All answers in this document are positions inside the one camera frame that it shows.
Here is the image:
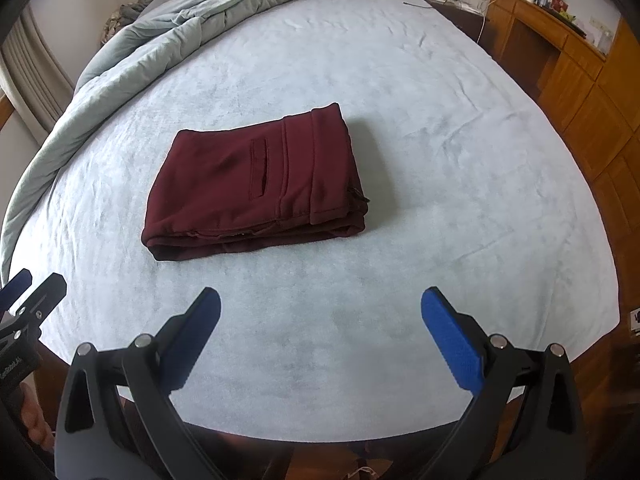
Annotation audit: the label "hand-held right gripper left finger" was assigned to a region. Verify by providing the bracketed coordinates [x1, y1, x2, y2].
[54, 286, 236, 480]

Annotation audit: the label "person's left hand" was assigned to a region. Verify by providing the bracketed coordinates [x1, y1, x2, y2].
[20, 394, 56, 454]

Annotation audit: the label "beige curtain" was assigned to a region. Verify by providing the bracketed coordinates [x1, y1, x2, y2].
[0, 7, 76, 133]

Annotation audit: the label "white hanging cable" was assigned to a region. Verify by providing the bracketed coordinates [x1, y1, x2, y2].
[474, 0, 502, 46]

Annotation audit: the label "curved wooden trim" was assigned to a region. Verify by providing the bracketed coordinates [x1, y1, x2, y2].
[0, 87, 16, 133]

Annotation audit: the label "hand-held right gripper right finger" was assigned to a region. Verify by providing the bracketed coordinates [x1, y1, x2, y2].
[420, 286, 587, 480]

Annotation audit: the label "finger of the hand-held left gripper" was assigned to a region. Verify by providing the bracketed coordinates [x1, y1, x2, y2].
[10, 273, 68, 335]
[0, 268, 33, 316]

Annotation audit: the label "maroon pants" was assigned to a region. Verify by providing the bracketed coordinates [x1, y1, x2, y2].
[141, 102, 371, 262]

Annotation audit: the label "dark nightstand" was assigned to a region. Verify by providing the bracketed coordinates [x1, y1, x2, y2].
[410, 0, 488, 53]

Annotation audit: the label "bed with white sheet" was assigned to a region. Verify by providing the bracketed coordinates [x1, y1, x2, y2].
[0, 0, 623, 443]

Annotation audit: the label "wooden desk cabinet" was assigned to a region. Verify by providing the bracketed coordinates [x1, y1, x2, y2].
[482, 0, 640, 241]

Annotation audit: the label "grey duvet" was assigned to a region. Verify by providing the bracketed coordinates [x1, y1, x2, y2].
[0, 0, 353, 281]

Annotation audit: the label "camouflage patterned pillow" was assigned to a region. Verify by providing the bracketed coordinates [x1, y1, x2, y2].
[102, 0, 151, 46]

